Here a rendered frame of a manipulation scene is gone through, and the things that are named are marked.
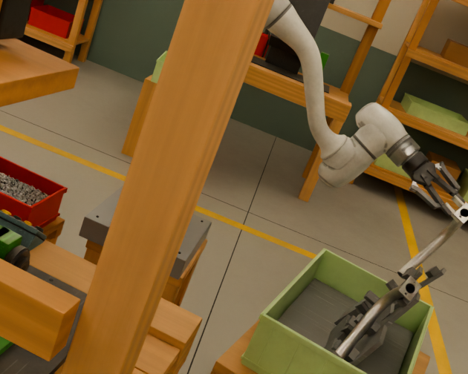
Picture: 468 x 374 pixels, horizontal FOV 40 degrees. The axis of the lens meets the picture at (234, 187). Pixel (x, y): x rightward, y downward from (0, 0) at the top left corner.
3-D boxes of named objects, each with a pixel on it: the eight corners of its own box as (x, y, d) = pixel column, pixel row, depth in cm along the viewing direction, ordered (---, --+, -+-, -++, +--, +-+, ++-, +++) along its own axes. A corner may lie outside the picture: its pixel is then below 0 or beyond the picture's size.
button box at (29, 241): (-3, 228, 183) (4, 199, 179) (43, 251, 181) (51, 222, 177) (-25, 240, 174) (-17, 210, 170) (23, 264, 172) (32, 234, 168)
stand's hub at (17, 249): (17, 270, 131) (25, 239, 128) (30, 277, 130) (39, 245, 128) (-6, 285, 124) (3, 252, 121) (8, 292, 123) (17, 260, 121)
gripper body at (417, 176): (403, 162, 192) (424, 186, 190) (423, 145, 193) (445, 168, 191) (397, 171, 199) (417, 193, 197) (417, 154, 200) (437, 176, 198)
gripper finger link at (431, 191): (424, 171, 193) (420, 174, 193) (446, 203, 190) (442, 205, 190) (420, 176, 197) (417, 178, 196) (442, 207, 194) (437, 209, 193)
